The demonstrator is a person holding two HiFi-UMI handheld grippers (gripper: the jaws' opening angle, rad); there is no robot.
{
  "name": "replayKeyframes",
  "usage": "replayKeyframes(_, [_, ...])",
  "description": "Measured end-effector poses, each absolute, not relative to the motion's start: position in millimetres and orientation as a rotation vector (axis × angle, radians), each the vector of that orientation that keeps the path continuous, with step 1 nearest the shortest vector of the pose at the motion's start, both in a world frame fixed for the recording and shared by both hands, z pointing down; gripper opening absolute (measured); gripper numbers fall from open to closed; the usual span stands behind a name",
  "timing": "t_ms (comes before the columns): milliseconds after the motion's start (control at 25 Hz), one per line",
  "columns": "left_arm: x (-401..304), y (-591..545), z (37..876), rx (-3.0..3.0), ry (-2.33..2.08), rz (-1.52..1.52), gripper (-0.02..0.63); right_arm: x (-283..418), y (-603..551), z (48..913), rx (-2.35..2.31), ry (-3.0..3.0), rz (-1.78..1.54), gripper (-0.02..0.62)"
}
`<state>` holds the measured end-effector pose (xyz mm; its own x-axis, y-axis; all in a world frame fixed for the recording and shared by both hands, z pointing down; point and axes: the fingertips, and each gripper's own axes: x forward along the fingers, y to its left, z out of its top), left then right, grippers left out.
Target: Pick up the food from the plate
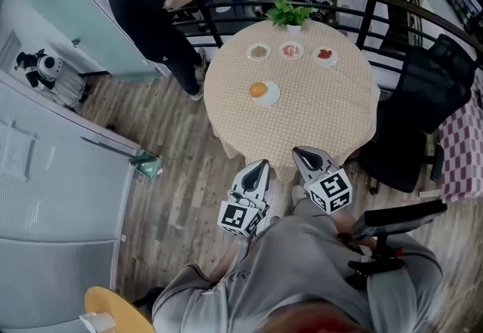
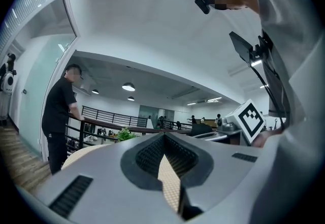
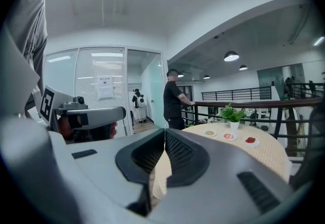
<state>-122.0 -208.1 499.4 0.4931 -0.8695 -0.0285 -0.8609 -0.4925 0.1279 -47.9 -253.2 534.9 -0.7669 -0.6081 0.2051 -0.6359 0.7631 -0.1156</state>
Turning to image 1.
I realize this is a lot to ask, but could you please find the person's left forearm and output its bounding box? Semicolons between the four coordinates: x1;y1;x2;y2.
209;236;248;284

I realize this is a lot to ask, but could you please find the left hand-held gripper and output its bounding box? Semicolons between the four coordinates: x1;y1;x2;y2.
217;159;271;239

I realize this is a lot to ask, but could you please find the green potted plant white pot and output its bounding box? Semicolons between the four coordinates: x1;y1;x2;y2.
265;0;315;36

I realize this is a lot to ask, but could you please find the small plate of red food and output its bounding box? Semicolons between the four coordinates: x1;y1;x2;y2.
312;45;339;68

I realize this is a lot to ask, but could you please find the person's right white shoe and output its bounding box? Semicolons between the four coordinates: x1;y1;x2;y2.
291;184;309;208

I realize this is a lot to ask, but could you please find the person's right forearm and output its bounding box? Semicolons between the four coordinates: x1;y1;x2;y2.
331;209;358;239

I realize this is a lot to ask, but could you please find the plate with orange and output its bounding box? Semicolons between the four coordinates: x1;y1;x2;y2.
251;80;281;108

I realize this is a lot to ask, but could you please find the small plate of grains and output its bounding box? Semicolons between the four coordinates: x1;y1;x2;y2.
246;42;272;62

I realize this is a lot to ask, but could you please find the yellow checked cloth round table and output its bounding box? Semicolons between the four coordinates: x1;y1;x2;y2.
203;19;381;182

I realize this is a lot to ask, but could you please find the white cup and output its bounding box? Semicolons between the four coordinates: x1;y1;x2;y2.
78;312;116;333

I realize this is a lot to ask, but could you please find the round yellow wooden table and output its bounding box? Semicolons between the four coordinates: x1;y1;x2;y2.
83;285;156;333

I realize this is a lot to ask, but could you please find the golden bread bun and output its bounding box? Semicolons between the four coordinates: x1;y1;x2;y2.
248;82;269;99

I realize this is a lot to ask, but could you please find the purple checked cloth table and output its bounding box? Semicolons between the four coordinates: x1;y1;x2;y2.
418;73;483;205

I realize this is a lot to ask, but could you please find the black mesh office chair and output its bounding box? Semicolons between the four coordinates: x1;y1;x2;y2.
356;33;478;195

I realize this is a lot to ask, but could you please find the small plate of pink slices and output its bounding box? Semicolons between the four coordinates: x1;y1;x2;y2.
278;41;305;61

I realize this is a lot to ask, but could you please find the black round stool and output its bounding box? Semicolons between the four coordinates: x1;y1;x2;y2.
131;285;168;310

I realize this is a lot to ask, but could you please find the person's grey clothing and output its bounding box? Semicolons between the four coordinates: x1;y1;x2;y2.
151;196;444;333

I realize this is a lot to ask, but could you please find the white pleated stand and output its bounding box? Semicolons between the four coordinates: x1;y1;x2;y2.
51;68;91;110

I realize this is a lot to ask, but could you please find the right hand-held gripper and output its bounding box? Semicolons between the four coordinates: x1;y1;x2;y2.
292;146;353;216

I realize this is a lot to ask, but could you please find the panda plush toy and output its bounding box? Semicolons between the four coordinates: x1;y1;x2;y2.
14;48;63;91

